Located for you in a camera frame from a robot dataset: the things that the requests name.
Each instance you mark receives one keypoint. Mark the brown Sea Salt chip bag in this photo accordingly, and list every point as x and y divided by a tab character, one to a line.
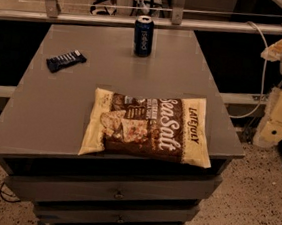
163	129

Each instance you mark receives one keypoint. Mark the blue Pepsi can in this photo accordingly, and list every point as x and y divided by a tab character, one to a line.
143	36

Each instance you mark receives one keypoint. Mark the dark blue snack bar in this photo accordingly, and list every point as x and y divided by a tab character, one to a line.
57	63

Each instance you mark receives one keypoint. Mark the grey drawer cabinet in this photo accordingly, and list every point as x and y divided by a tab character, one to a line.
43	124

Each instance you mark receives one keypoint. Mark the middle grey drawer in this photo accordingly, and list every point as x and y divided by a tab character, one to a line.
118	212

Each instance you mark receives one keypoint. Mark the top grey drawer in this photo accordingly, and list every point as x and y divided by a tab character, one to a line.
57	189

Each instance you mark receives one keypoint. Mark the metal guard railing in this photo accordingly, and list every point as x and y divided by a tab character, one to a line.
208	15

